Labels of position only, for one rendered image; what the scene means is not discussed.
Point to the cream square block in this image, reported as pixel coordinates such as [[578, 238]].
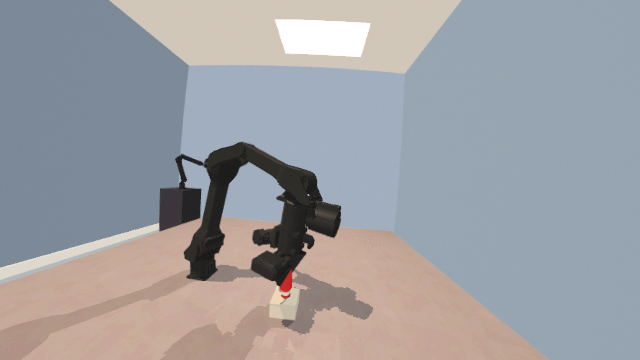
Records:
[[284, 308]]

